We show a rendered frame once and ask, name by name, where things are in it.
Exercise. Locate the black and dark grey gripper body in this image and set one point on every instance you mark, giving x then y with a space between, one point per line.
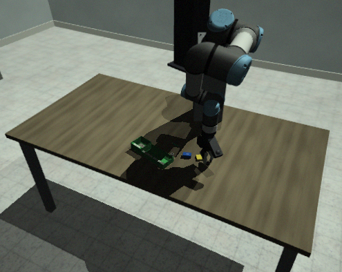
201 140

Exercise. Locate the green rack of labelled bins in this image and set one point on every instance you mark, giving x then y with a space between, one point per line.
151 152

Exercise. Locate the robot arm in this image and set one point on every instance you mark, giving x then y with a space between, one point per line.
226 63

